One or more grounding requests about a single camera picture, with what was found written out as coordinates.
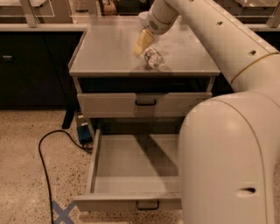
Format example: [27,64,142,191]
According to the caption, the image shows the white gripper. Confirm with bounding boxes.
[133,0,179,56]

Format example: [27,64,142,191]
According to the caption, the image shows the clear plastic water bottle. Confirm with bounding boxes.
[141,46,164,69]

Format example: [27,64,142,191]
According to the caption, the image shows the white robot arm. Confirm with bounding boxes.
[136,0,280,224]

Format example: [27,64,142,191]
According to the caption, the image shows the grey metal drawer cabinet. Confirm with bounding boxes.
[67,16,221,213]

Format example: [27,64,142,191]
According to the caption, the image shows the closed grey top drawer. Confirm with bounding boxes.
[77,92,212,118]

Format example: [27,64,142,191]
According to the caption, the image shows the open grey middle drawer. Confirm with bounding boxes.
[74,131,181,212]

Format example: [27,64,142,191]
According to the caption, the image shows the white ceramic bowl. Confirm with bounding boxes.
[138,11,148,28]

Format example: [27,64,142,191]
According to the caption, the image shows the blue power box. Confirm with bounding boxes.
[75,113,93,144]

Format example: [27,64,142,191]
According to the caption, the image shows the dark counter cabinet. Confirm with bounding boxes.
[0,28,82,109]

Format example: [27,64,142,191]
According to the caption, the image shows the blue tape cross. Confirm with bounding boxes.
[52,201,75,224]

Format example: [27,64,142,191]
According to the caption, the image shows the black cable left floor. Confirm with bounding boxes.
[38,129,94,224]

